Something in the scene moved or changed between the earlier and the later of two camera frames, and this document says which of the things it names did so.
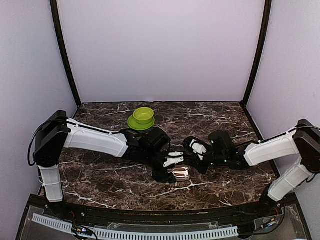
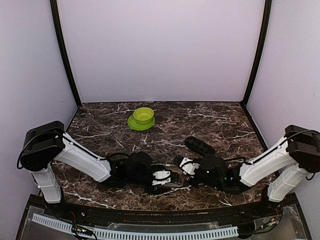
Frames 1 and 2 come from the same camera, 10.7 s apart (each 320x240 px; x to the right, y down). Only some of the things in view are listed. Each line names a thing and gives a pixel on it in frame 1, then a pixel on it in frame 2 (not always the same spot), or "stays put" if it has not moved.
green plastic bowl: x=143 y=115 stays put
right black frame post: x=268 y=6 stays put
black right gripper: x=193 y=159 to x=191 y=182
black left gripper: x=163 y=175 to x=156 y=191
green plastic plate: x=133 y=123 stays put
